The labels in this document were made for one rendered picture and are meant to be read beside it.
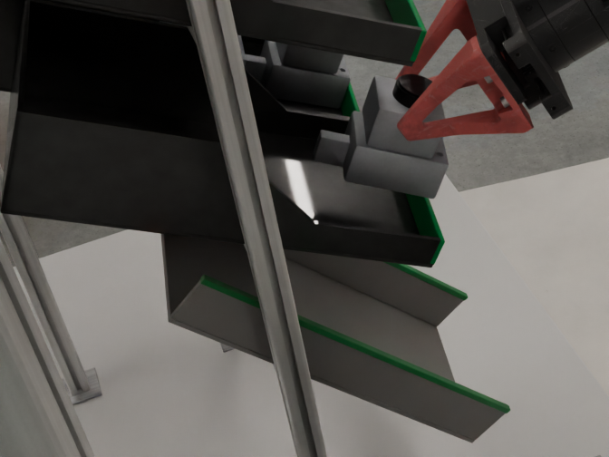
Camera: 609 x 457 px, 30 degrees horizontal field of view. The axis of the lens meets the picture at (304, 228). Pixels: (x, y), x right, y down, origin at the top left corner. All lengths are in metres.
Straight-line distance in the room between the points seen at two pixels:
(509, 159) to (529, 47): 2.07
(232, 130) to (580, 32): 0.22
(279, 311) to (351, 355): 0.10
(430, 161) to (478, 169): 1.98
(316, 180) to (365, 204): 0.04
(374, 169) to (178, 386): 0.49
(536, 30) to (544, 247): 0.58
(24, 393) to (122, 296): 1.12
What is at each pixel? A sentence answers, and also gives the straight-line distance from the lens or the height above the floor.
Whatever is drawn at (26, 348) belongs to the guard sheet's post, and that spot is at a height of 1.60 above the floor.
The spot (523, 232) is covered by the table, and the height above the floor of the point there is 0.86.
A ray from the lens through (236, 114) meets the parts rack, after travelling 0.63.
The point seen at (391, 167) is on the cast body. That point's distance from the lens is 0.74.
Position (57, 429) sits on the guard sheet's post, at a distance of 0.17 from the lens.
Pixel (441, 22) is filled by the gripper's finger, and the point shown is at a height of 1.32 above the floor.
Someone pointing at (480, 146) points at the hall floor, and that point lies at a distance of 2.79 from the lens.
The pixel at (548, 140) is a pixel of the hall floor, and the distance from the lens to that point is 2.80.
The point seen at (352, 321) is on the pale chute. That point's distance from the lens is 0.90.
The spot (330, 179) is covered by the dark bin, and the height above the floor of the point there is 1.21.
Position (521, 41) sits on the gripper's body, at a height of 1.35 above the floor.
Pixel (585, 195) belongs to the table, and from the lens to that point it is 1.32.
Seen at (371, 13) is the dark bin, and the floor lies 1.36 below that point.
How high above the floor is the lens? 1.71
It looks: 41 degrees down
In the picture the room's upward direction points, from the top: 11 degrees counter-clockwise
